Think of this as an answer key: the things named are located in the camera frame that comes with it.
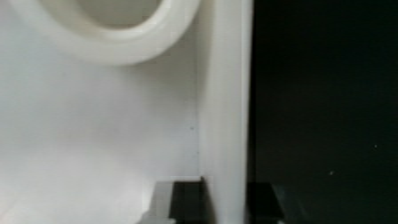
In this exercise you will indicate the white square tabletop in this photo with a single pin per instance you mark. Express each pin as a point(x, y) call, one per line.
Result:
point(122, 109)

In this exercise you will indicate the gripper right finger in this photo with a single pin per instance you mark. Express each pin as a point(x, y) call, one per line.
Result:
point(264, 212)

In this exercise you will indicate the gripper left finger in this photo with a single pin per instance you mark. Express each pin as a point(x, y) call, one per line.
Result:
point(177, 204)

